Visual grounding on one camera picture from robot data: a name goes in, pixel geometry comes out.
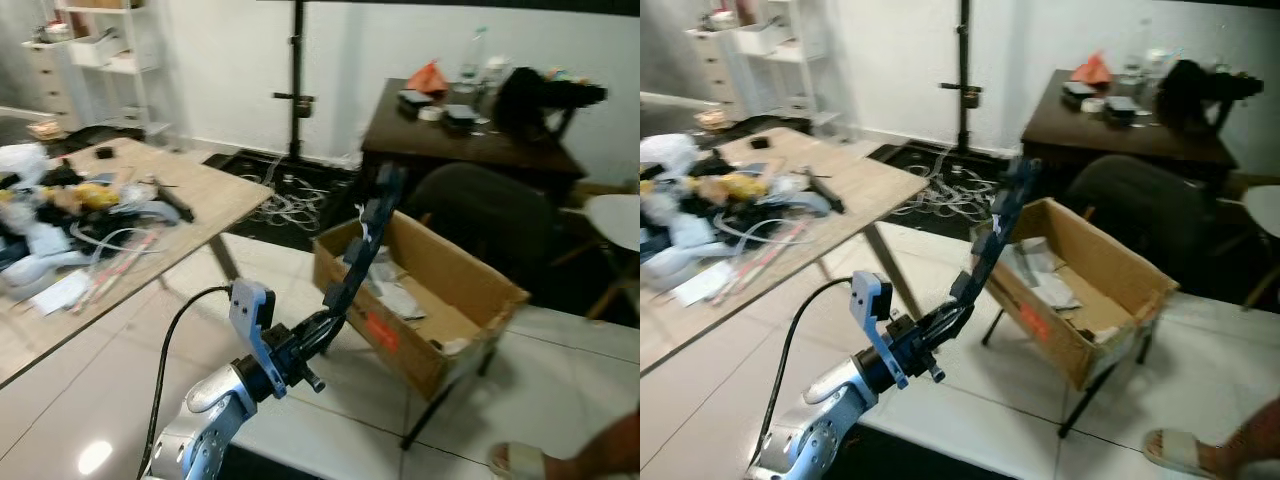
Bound yellow wrapper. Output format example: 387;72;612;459
720;172;770;202
72;183;122;212

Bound clear plastic bottle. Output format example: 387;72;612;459
459;27;491;89
1120;20;1153;83

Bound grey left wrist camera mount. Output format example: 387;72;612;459
850;270;911;391
229;279;289;397

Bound white floor cables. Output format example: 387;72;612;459
245;155;353;229
903;145;1003;219

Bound black folding stand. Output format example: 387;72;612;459
980;305;1161;441
400;345;501;451

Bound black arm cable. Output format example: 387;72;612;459
765;277;856;466
148;285;234;471

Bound dark brown table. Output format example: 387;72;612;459
360;78;588;206
1020;68;1241;196

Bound brown cardboard box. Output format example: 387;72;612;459
312;208;532;402
970;197;1182;392

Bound pink striped packet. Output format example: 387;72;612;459
85;228;163;307
715;221;813;302

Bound light wooden table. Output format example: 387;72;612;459
640;127;931;377
0;137;276;391

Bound orange bag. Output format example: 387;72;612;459
405;60;451;99
1070;52;1114;89

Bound white chair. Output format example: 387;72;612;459
1240;185;1280;311
580;193;641;321

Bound grey paper trash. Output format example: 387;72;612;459
365;248;433;323
1008;238;1083;313

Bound black tripod pole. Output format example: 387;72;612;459
273;0;317;163
940;0;987;153

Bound white plastic bag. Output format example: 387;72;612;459
0;143;53;193
640;133;703;197

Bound white paper sheet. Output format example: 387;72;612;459
28;270;94;318
672;261;737;308

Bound white shelf rack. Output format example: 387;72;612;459
55;0;173;138
733;0;853;128

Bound person's foot in sandal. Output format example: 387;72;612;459
1143;398;1280;480
487;408;641;480

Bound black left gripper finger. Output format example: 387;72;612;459
950;157;1029;303
334;167;407;309
960;160;1041;307
324;165;398;306

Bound beige drawer chest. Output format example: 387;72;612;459
22;38;79;131
685;25;743;118

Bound black hand tool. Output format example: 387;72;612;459
148;178;198;224
804;171;847;215

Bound black bag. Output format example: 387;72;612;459
1155;58;1266;133
494;67;609;143

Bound black floor mat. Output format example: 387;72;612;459
865;140;1023;239
203;148;363;253

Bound dark round-backed chair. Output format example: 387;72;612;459
405;162;558;293
1062;154;1218;289

